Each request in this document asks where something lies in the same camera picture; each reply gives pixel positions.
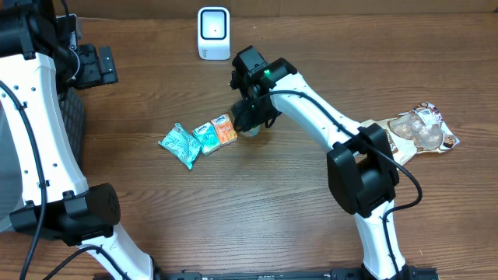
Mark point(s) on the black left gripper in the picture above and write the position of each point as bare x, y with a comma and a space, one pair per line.
96, 71

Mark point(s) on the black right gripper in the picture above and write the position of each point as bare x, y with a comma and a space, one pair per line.
249, 119

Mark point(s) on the green lid jar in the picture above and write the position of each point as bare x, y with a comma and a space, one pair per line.
251, 132

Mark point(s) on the orange tissue pack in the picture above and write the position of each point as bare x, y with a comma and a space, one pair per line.
224, 129

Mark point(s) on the teal tissue pack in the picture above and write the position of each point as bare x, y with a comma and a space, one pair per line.
207, 137

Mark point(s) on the mint green wipes pack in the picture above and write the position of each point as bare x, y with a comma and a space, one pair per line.
182, 144

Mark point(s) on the brown snack bag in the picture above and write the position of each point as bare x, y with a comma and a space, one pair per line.
420, 130

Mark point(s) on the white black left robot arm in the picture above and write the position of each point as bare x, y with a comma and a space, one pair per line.
41, 62

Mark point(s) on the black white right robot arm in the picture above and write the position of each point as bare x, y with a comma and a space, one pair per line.
362, 172

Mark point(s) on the white barcode scanner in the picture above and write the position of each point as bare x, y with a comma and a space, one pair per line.
213, 33

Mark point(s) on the grey plastic basket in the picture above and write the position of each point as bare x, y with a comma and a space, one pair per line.
74, 117

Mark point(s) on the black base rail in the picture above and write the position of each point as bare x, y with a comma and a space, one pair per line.
272, 276

